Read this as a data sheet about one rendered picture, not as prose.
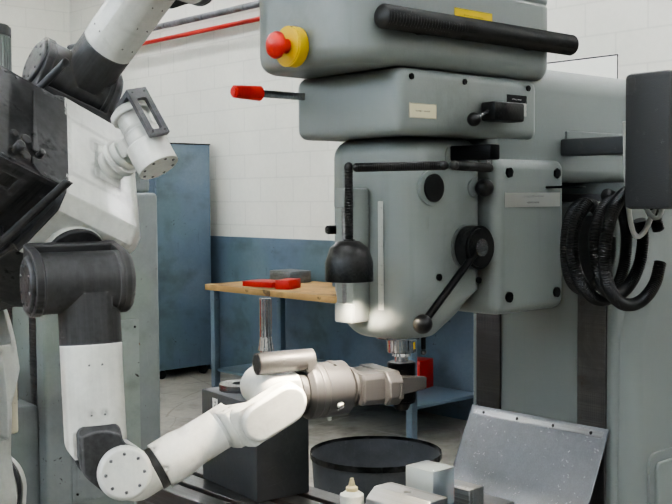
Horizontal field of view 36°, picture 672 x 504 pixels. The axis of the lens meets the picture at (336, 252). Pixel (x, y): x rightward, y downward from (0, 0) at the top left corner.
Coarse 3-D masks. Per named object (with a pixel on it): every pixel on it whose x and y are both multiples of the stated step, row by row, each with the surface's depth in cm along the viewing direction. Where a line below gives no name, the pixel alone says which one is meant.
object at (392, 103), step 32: (320, 96) 167; (352, 96) 161; (384, 96) 156; (416, 96) 156; (448, 96) 161; (480, 96) 166; (512, 96) 171; (320, 128) 167; (352, 128) 162; (384, 128) 157; (416, 128) 157; (448, 128) 161; (480, 128) 166; (512, 128) 172
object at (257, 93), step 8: (232, 88) 161; (240, 88) 160; (248, 88) 162; (256, 88) 162; (232, 96) 161; (240, 96) 161; (248, 96) 162; (256, 96) 163; (264, 96) 164; (272, 96) 165; (280, 96) 166; (288, 96) 167; (296, 96) 168; (304, 96) 170
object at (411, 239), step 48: (384, 144) 162; (432, 144) 163; (384, 192) 162; (432, 192) 162; (384, 240) 162; (432, 240) 163; (336, 288) 172; (384, 288) 163; (432, 288) 163; (384, 336) 166
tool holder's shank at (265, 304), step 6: (264, 300) 203; (270, 300) 204; (264, 306) 203; (270, 306) 204; (264, 312) 203; (270, 312) 204; (264, 318) 203; (270, 318) 204; (264, 324) 204; (270, 324) 204; (264, 330) 204; (270, 330) 204; (264, 336) 204; (270, 336) 204; (264, 342) 204; (270, 342) 204; (258, 348) 204; (264, 348) 203; (270, 348) 204
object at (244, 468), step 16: (224, 384) 212; (208, 400) 213; (224, 400) 207; (240, 400) 202; (288, 432) 202; (304, 432) 204; (240, 448) 202; (256, 448) 198; (272, 448) 200; (288, 448) 202; (304, 448) 204; (208, 464) 214; (224, 464) 208; (240, 464) 203; (256, 464) 198; (272, 464) 200; (288, 464) 202; (304, 464) 204; (224, 480) 208; (240, 480) 203; (256, 480) 198; (272, 480) 200; (288, 480) 202; (304, 480) 204; (256, 496) 198; (272, 496) 200
